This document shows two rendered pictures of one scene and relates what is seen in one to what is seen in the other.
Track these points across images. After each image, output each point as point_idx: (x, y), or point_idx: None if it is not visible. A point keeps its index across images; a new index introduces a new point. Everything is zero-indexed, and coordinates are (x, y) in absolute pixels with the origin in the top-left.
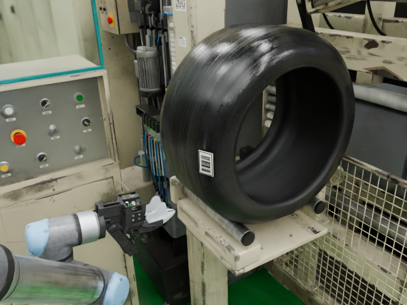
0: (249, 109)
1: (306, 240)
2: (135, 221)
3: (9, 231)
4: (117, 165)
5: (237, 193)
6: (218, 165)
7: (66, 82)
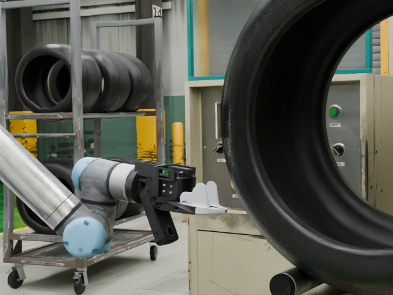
0: (267, 45)
1: None
2: (166, 194)
3: (216, 267)
4: None
5: (254, 184)
6: (226, 124)
7: None
